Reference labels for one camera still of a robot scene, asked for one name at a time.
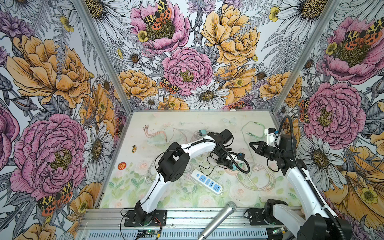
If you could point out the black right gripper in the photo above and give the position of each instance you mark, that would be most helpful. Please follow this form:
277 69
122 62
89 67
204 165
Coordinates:
260 147

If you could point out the teal charger with white cable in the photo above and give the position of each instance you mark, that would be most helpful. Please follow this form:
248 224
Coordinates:
202 133

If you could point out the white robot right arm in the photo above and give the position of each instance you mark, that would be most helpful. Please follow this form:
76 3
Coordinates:
319 222

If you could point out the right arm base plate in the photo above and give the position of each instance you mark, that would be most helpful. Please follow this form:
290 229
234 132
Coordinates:
256 217

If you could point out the small orange flower sticker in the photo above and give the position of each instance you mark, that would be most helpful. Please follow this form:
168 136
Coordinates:
134 148

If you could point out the silver microphone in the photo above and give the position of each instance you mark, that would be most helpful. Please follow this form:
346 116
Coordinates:
229 209

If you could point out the green circuit board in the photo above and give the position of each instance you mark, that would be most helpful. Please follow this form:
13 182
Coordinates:
146 233

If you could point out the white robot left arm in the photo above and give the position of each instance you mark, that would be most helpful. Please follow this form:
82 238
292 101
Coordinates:
173 162

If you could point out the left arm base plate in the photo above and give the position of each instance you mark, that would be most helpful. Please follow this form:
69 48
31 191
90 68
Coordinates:
157 218

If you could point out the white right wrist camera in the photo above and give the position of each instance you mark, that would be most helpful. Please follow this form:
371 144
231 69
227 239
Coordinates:
271 136

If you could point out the white blue power strip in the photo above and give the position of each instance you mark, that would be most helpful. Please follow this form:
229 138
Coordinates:
207 182

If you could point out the teal charger with black cable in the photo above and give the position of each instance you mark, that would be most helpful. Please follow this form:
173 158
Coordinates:
235 168

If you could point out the round red sticker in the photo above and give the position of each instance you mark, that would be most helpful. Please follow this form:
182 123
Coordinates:
122 166

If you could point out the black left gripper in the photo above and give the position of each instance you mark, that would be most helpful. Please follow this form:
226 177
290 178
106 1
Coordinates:
225 162

